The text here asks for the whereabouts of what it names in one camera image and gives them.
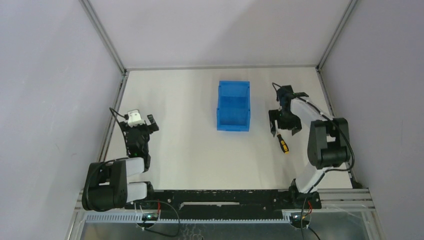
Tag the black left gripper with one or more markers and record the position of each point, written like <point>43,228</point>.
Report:
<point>139,129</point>

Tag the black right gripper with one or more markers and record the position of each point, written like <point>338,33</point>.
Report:
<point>295,123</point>

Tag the yellow black handled screwdriver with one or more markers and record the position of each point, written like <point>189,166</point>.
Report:
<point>283,145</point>

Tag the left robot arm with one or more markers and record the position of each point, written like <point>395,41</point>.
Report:
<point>107,186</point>

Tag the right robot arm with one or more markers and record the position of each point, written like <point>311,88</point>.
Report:
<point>328,146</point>

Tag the blue plastic bin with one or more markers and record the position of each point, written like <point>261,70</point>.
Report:
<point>233,112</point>

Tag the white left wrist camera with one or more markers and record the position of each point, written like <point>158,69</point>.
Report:
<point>134,118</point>

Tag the left electronics board with wires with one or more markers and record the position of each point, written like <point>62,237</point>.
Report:
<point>148,220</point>

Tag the electronics board with wires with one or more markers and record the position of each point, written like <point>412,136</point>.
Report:
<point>301,221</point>
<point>148,220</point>

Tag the right electronics board with wires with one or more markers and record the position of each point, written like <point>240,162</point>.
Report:
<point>301,221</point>

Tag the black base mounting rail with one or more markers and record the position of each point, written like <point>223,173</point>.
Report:
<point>215,205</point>

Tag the aluminium frame left rail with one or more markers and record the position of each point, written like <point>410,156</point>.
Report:
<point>92,15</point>

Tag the aluminium frame rail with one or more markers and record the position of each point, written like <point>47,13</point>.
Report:
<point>92,15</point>
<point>320,68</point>

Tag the aluminium frame right rail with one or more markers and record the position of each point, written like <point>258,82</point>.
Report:
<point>320,68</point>

